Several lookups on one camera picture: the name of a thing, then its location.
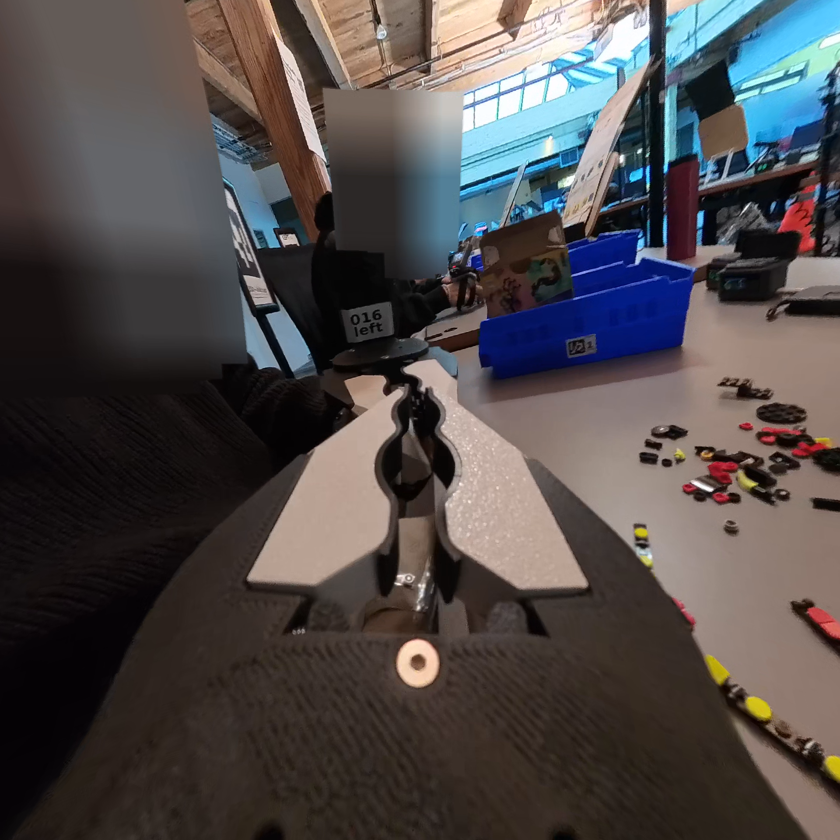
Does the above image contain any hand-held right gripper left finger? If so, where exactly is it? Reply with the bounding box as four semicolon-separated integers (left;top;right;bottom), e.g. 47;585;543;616
246;386;413;601

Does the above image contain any rounded cardboard board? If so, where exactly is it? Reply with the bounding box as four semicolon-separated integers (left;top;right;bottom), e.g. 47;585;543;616
697;104;749;161

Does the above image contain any dark red bottle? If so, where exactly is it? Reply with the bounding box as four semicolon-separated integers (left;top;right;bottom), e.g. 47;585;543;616
665;154;701;262

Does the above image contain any red and black lego strip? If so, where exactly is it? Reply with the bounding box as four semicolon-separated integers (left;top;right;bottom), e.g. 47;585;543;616
791;597;840;641

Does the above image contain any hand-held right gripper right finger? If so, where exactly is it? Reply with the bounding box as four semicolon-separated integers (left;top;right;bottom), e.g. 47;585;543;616
425;386;590;599

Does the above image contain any person's black sweater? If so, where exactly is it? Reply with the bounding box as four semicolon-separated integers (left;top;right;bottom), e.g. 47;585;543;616
0;381;309;840

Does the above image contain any printed cardboard box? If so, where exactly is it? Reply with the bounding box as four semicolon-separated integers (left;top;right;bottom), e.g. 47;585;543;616
479;210;575;319

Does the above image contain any black flat device with cable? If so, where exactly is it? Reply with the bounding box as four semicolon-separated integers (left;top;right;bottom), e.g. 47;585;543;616
766;285;840;321

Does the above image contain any wooden pillar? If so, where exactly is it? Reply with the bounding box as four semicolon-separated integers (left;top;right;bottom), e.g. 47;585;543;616
217;0;332;244

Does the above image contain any pile of lego pieces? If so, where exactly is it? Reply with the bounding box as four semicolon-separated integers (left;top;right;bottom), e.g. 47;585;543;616
640;420;840;506

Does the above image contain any person's left forearm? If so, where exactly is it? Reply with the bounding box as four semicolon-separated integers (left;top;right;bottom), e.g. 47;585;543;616
217;363;345;460

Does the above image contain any cardboard display board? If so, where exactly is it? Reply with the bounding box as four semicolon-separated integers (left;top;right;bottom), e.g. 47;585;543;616
563;59;657;227

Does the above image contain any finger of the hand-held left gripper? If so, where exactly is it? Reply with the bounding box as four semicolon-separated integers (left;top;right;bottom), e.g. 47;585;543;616
338;375;395;416
402;346;459;396

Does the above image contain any black hard case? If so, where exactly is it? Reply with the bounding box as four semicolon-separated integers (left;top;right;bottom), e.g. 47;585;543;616
735;228;800;260

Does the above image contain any black framed sign stand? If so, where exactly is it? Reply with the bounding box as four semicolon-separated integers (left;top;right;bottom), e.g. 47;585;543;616
223;177;296;378

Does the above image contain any lego spider model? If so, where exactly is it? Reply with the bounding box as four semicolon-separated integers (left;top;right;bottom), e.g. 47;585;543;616
632;521;840;783

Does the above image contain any blue plastic bin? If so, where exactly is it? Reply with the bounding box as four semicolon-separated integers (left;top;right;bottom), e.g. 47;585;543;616
566;230;643;271

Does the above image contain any black device with green light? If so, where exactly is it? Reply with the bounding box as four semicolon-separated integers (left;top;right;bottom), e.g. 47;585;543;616
707;256;795;303

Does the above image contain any blue bin with tag sticker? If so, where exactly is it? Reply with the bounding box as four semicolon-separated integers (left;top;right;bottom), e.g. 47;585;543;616
478;257;697;380

